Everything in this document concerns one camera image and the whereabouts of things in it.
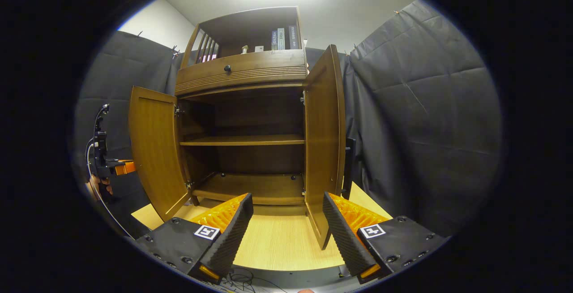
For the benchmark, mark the dark spined book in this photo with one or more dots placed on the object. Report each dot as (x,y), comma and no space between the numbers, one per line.
(293,36)

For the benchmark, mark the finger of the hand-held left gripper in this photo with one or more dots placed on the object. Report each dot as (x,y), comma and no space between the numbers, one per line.
(126,168)

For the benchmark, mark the wooden shoe cabinet door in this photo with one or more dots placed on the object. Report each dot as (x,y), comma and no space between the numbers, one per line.
(322,140)
(154,149)

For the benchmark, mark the wooden drawer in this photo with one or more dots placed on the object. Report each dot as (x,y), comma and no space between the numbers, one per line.
(259,71)

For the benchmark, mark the black backdrop cloth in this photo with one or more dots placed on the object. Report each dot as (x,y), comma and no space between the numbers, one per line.
(425,127)

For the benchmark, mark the wooden double-door shoe cabinet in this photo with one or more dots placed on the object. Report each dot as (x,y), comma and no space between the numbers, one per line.
(250,78)

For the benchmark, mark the wooden inner shelf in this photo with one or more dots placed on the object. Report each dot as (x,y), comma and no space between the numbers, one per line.
(241,140)

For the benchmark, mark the grey book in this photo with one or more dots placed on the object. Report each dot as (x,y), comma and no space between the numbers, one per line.
(281,38)

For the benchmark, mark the dark blue book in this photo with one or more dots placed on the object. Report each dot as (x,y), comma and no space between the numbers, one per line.
(274,40)

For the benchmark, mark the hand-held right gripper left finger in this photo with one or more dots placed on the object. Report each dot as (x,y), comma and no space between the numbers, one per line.
(233,239)

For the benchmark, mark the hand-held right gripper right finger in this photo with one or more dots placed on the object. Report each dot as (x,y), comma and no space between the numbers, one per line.
(342,239)

